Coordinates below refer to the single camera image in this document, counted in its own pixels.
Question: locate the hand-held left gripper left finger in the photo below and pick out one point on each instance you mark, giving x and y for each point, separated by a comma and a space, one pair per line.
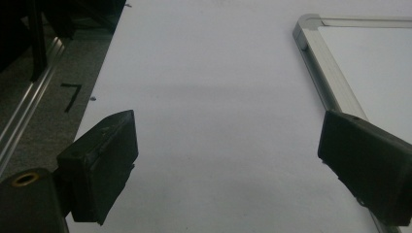
100, 165

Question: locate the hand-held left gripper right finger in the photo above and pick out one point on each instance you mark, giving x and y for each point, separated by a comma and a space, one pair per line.
366, 168

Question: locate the metal floor rail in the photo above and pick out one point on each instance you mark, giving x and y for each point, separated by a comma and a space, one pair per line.
29, 100

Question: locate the metal-framed whiteboard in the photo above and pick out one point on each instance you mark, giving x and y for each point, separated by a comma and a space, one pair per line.
372, 64

